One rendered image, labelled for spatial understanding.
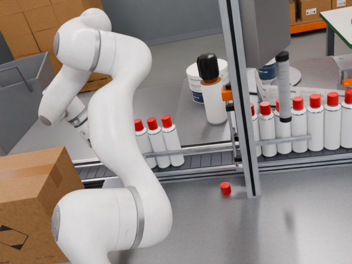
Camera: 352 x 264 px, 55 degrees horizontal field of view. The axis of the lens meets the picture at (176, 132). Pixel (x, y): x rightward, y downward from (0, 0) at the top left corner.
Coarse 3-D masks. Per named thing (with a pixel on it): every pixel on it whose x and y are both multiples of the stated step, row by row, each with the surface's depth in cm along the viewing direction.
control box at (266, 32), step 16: (240, 0) 79; (256, 0) 77; (272, 0) 82; (288, 0) 88; (240, 16) 81; (256, 16) 79; (272, 16) 84; (288, 16) 90; (256, 32) 81; (272, 32) 86; (288, 32) 92; (256, 48) 83; (272, 48) 88; (256, 64) 86
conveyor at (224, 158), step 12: (192, 156) 130; (204, 156) 128; (216, 156) 127; (228, 156) 125; (276, 156) 119; (288, 156) 118; (300, 156) 116; (312, 156) 115; (84, 168) 139; (96, 168) 137; (156, 168) 129; (168, 168) 127; (180, 168) 125; (192, 168) 124
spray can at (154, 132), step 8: (152, 120) 118; (152, 128) 119; (160, 128) 120; (152, 136) 120; (160, 136) 120; (152, 144) 122; (160, 144) 122; (160, 160) 125; (168, 160) 126; (160, 168) 128
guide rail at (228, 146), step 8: (296, 136) 112; (304, 136) 112; (256, 144) 115; (264, 144) 114; (272, 144) 114; (152, 152) 123; (160, 152) 122; (168, 152) 121; (176, 152) 121; (184, 152) 120; (192, 152) 120; (88, 160) 128; (96, 160) 127
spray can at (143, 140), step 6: (138, 120) 120; (138, 126) 120; (138, 132) 121; (144, 132) 121; (138, 138) 121; (144, 138) 121; (138, 144) 123; (144, 144) 123; (150, 144) 124; (144, 150) 124; (150, 150) 125; (150, 162) 127; (156, 162) 129; (150, 168) 128
